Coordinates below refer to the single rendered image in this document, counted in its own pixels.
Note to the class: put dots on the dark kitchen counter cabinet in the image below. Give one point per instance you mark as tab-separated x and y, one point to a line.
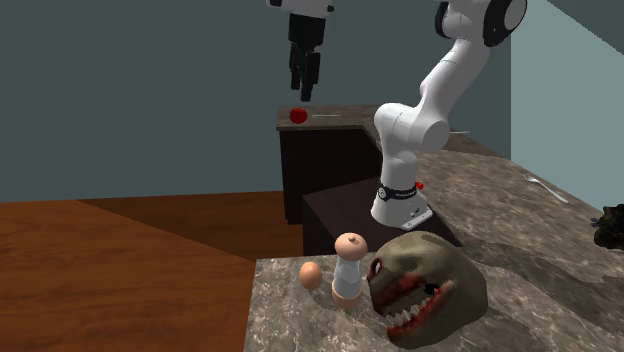
322	166

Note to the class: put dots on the beige and white pepper grinder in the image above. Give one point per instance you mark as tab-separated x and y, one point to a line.
348	273

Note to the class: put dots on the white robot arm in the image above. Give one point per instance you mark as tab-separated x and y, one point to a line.
404	161

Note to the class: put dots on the dark lumpy object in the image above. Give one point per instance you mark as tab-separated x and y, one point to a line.
610	226

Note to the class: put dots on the brown egg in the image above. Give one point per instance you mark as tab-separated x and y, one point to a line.
310	275

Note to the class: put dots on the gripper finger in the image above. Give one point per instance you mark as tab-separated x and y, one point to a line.
295	66
310	73

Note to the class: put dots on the silver knife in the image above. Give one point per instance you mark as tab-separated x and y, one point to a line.
325	115

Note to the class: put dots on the silver spoon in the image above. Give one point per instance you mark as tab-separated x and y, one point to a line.
545	187

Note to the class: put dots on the green monster head with teeth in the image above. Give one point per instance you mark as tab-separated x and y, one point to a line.
438	273

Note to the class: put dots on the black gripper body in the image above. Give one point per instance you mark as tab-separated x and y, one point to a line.
306	29

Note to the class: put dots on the thin silver utensil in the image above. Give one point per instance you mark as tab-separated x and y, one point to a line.
459	131

